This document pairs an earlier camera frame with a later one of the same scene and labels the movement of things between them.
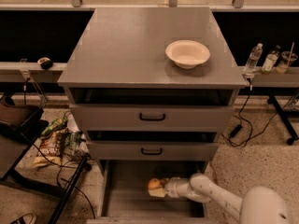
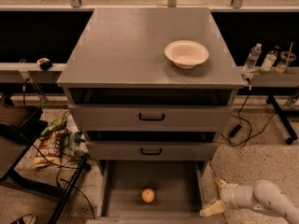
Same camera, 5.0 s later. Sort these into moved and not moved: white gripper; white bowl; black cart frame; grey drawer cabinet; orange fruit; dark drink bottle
Moved: white gripper; orange fruit
Not moved: grey drawer cabinet; dark drink bottle; white bowl; black cart frame
